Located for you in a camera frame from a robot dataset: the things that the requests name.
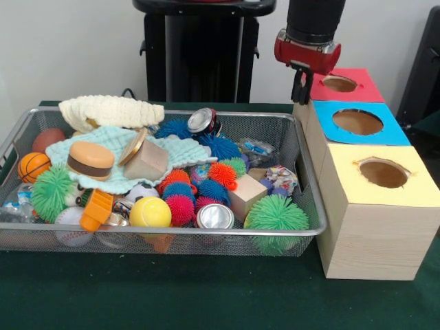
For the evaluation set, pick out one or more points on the small brown football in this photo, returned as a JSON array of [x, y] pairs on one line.
[[49, 140]]

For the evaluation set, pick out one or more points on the cream waffle cloth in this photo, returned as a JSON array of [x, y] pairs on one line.
[[113, 111]]

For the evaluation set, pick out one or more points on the yellow ball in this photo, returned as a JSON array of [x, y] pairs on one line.
[[150, 212]]

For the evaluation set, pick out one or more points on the large green spiky ball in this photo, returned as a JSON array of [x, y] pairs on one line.
[[276, 214]]

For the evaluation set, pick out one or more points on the crumpled printed paper ball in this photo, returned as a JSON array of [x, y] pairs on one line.
[[282, 177]]

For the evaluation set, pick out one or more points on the small orange basketball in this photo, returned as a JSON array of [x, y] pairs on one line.
[[33, 167]]

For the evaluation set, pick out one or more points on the plain wooden block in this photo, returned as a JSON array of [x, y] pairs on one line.
[[148, 161]]

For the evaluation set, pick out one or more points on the light teal waffle cloth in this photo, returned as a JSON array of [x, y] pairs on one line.
[[103, 137]]

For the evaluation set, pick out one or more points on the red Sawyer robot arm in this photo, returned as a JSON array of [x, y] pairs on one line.
[[314, 17]]

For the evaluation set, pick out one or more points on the wooden box with three holes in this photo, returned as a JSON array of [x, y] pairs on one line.
[[374, 240]]

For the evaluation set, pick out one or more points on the toy hamburger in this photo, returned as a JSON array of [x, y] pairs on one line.
[[91, 161]]

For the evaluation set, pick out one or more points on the orange plastic toy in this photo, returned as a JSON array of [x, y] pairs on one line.
[[95, 211]]

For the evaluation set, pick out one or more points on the dark green tablecloth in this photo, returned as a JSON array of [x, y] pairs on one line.
[[206, 292]]

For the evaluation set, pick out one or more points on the crushed red soda can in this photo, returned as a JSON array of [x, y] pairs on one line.
[[202, 120]]

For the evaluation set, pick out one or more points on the black chair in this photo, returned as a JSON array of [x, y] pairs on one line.
[[423, 68]]

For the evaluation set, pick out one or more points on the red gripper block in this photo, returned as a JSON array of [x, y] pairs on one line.
[[306, 55]]

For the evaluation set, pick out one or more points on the clear plastic bottle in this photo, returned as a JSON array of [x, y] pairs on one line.
[[256, 148]]

